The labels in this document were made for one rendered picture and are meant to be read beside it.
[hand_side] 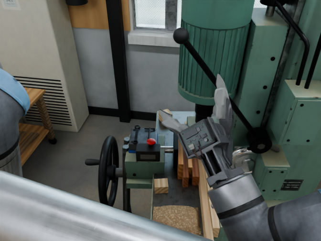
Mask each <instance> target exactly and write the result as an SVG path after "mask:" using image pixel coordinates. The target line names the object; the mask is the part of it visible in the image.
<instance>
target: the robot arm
mask: <svg viewBox="0 0 321 241"><path fill-rule="evenodd" d="M215 84H216V86H217V89H216V90H215V93H214V101H215V105H214V107H213V114H214V115H215V117H216V119H217V120H219V123H220V124H219V123H215V122H214V120H213V118H211V117H207V119H202V120H201V121H199V122H197V123H195V124H194V125H192V126H188V125H187V124H181V123H179V121H178V120H177V119H174V118H173V117H172V116H171V114H169V113H167V112H165V111H163V110H161V109H160V110H159V112H160V115H161V117H162V119H163V121H162V122H161V123H162V125H164V126H165V127H167V128H169V129H170V130H171V131H172V132H173V133H175V134H176V136H177V138H178V139H179V141H180V143H181V144H182V147H183V149H184V151H185V154H186V156H187V158H188V159H193V158H198V159H200V160H201V161H202V163H203V166H204V168H205V170H206V172H207V174H208V178H207V183H208V185H209V187H210V188H211V187H212V188H213V189H211V190H209V191H208V192H207V194H208V196H209V198H210V201H211V203H212V204H211V207H212V208H213V209H215V211H216V214H217V216H218V218H219V220H220V223H221V225H222V227H223V229H224V232H225V234H226V236H227V238H228V241H321V189H318V191H317V192H314V193H311V194H308V195H305V196H302V197H299V198H296V199H293V200H290V201H286V202H283V203H280V204H277V205H275V206H271V207H268V206H267V204H266V202H265V200H264V198H263V196H262V194H261V192H260V190H259V188H258V186H257V184H256V182H255V180H254V178H253V176H252V174H250V173H249V174H247V175H243V173H245V172H244V170H243V168H242V167H239V168H236V169H234V170H232V167H231V165H232V159H233V138H232V137H231V129H232V127H233V124H234V114H233V110H232V106H231V102H230V99H229V95H228V92H227V89H226V86H225V83H224V81H223V79H222V77H221V76H220V75H219V74H217V75H216V83H215ZM29 107H30V99H29V96H28V94H27V92H26V90H25V89H24V87H23V86H22V85H21V83H20V82H19V81H17V80H16V79H15V78H14V77H13V76H12V75H10V74H9V73H8V72H6V71H4V70H3V69H1V68H0V241H213V240H211V239H208V238H205V237H202V236H199V235H196V234H193V233H190V232H187V231H184V230H181V229H178V228H175V227H172V226H168V225H165V224H162V223H159V222H156V221H153V220H150V219H147V218H144V217H141V216H138V215H135V214H132V213H129V212H126V211H123V210H120V209H118V208H114V207H111V206H108V205H105V204H102V203H99V202H96V201H93V200H90V199H87V198H84V197H81V196H78V195H75V194H72V193H69V192H66V191H63V190H60V189H57V188H54V187H51V186H47V185H44V184H41V183H38V182H35V181H32V180H30V179H27V178H24V177H23V174H22V166H21V155H20V147H19V141H20V134H19V126H18V123H19V120H20V118H21V117H23V116H25V115H26V113H27V110H28V109H29Z"/></svg>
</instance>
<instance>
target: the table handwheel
mask: <svg viewBox="0 0 321 241"><path fill-rule="evenodd" d="M119 177H123V168H119V154H118V144H117V141H116V139H115V137H114V136H111V135H110V136H108V137H106V139H105V140H104V143H103V146H102V149H101V154H100V160H99V169H98V194H99V201H100V203H102V204H105V205H108V206H111V207H113V205H114V203H115V199H116V195H117V189H118V178H119ZM110 180H112V183H111V190H110V195H109V198H108V200H107V189H108V185H109V182H110Z"/></svg>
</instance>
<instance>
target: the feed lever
mask: <svg viewBox="0 0 321 241"><path fill-rule="evenodd" d="M173 39H174V41H175V42H176V43H178V44H183V45H184V46H185V47H186V49H187V50H188V51H189V52H190V54H191V55H192V56H193V58H194V59H195V60H196V62H197V63H198V65H199V66H200V67H201V69H202V70H203V71H204V72H205V74H206V75H207V76H208V78H209V79H210V80H211V82H212V83H213V84H214V86H215V87H216V88H217V86H216V84H215V83H216V77H215V76H214V74H213V73H212V72H211V70H210V69H209V67H208V66H207V65H206V63H205V62H204V61H203V59H202V58H201V57H200V55H199V54H198V53H197V51H196V50H195V48H194V47H193V46H192V44H191V43H190V42H189V40H188V39H189V32H188V30H187V29H185V28H183V27H180V28H177V29H176V30H175V31H174V33H173ZM229 99H230V102H231V106H232V110H233V111H234V112H235V114H236V115H237V116H238V118H239V119H240V120H241V121H242V123H243V124H244V125H245V127H246V128H247V129H248V131H249V132H248V133H247V135H246V138H247V141H248V144H249V147H250V150H251V151H252V152H254V153H265V152H267V151H268V150H269V149H271V150H273V151H275V152H277V153H278V152H279V151H280V148H278V147H277V146H275V145H273V144H272V141H271V139H270V136H269V134H268V132H267V130H266V129H264V128H261V127H257V128H253V127H252V126H251V125H250V123H249V122H248V121H247V119H246V118H245V117H244V115H243V114H242V112H241V111H240V110H239V108H238V107H237V105H236V104H235V103H234V102H233V100H232V99H231V98H230V96H229Z"/></svg>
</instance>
